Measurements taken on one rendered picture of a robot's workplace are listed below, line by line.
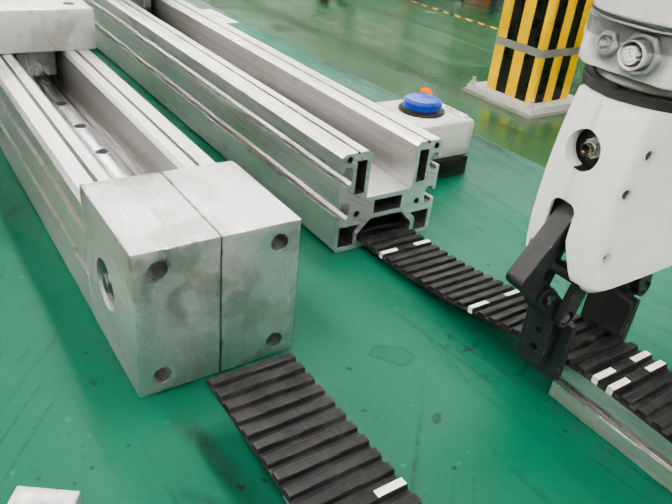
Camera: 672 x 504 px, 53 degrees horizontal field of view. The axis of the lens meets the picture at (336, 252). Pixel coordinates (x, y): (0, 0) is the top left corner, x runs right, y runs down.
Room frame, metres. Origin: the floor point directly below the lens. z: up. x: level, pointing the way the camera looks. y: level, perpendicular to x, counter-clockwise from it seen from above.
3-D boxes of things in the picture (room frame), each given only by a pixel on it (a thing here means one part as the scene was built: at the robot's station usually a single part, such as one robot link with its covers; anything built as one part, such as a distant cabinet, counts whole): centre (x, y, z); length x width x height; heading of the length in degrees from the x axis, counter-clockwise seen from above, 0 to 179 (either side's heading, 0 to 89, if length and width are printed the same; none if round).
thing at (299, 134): (0.82, 0.20, 0.82); 0.80 x 0.10 x 0.09; 37
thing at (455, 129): (0.66, -0.06, 0.81); 0.10 x 0.08 x 0.06; 127
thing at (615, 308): (0.37, -0.19, 0.83); 0.03 x 0.03 x 0.07; 36
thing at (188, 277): (0.35, 0.08, 0.83); 0.12 x 0.09 x 0.10; 127
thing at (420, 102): (0.67, -0.07, 0.84); 0.04 x 0.04 x 0.02
